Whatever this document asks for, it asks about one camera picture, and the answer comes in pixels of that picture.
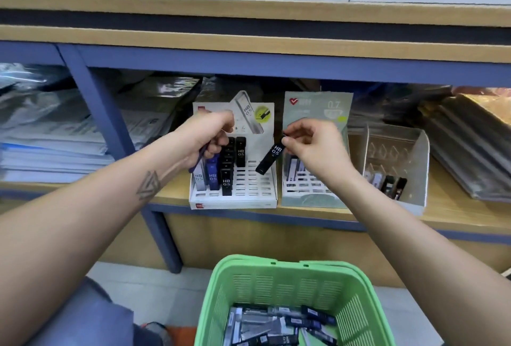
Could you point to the person's left hand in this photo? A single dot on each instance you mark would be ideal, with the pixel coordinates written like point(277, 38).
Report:
point(204, 135)

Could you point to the person's right hand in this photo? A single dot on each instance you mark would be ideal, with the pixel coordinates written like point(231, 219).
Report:
point(319, 150)

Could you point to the pale green display box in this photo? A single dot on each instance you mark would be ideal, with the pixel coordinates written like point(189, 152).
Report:
point(323, 106)

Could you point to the white display box red label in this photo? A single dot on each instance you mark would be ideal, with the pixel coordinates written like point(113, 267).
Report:
point(251, 186)

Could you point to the clear plastic display box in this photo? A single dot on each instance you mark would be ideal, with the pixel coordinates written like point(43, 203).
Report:
point(411, 154)

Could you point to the green plastic basket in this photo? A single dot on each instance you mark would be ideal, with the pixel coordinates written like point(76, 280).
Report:
point(287, 274)

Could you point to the pile of lead cases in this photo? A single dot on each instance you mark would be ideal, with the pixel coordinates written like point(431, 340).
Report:
point(279, 326)

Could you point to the person's right forearm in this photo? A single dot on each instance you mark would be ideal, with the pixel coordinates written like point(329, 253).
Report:
point(439, 270)

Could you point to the person's left forearm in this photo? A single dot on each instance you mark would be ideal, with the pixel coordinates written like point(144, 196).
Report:
point(80, 246)

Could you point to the stack of wrapped paper packs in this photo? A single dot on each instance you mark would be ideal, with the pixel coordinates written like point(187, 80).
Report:
point(72, 134)

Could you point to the dark plastic-wrapped packs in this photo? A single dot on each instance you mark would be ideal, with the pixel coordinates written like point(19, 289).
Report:
point(471, 142)

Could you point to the colourful printed mat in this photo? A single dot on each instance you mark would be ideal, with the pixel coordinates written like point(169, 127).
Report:
point(182, 335)

